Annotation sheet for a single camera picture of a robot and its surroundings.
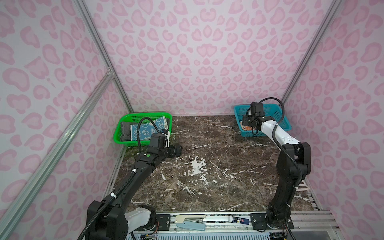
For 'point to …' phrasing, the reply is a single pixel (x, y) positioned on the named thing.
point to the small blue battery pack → (241, 220)
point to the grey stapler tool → (191, 221)
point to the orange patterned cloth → (247, 128)
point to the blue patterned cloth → (146, 130)
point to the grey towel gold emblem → (125, 133)
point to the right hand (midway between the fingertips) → (249, 118)
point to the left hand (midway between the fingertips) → (175, 145)
